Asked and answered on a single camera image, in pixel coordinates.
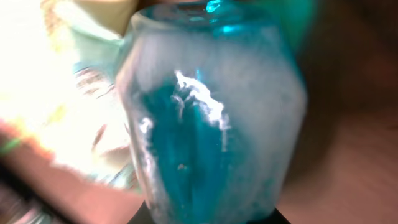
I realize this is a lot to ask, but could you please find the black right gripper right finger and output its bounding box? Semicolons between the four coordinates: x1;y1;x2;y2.
246;208;291;224

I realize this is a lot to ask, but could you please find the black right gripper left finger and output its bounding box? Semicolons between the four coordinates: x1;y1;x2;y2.
127;202;154;224

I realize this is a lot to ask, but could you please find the light green snack pouch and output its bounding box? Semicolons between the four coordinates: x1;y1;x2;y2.
40;0;140;191

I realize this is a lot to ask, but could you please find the teal mouthwash bottle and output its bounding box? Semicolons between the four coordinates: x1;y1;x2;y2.
116;1;307;223

